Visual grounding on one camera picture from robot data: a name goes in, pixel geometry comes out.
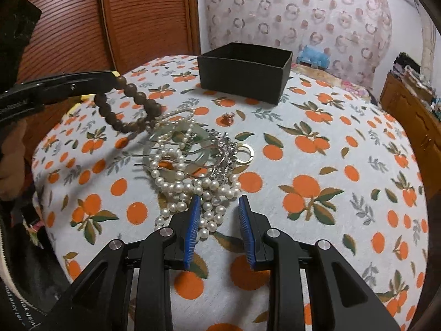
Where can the orange print tablecloth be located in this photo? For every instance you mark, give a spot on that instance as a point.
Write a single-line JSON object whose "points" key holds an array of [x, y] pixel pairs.
{"points": [[327, 196]]}

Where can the person's left hand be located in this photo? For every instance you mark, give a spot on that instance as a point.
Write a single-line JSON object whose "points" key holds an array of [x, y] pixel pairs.
{"points": [[13, 165]]}

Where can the wooden cabinet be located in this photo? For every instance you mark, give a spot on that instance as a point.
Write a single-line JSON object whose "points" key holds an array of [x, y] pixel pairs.
{"points": [[410, 117]]}

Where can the beige patterned side curtain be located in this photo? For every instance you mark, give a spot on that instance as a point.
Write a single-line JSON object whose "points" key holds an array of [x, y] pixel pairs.
{"points": [[429, 41]]}

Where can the stack of folded clothes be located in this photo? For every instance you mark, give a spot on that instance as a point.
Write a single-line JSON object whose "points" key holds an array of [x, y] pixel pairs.
{"points": [[413, 76]]}

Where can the pale green jade bangle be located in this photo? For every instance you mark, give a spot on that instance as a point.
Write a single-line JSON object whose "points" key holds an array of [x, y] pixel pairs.
{"points": [[201, 134]]}

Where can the brown louvered wardrobe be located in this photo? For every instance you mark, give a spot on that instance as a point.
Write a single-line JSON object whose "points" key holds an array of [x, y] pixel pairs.
{"points": [[137, 17]]}

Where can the floral blanket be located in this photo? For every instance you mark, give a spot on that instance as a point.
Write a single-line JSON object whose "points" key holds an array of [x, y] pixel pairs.
{"points": [[351, 86]]}

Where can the black cardboard box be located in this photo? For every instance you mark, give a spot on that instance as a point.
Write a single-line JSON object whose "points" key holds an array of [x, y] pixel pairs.
{"points": [[241, 82]]}

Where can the circle pattern sheer curtain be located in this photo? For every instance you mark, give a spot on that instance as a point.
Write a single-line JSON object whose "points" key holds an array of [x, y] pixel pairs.
{"points": [[275, 7]]}

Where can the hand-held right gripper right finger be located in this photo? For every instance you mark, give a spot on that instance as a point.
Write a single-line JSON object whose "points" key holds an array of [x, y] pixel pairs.
{"points": [[246, 234]]}

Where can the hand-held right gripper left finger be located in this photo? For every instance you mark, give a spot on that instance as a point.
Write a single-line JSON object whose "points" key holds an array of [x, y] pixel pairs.
{"points": [[191, 234]]}

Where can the black bag white trim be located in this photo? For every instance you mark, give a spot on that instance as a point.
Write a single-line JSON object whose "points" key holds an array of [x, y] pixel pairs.
{"points": [[20, 265]]}

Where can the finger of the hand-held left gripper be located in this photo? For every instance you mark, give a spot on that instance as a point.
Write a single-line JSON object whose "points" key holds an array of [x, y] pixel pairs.
{"points": [[75, 84]]}

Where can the blue plastic bag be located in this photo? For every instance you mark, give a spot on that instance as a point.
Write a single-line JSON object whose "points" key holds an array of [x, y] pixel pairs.
{"points": [[317, 57]]}

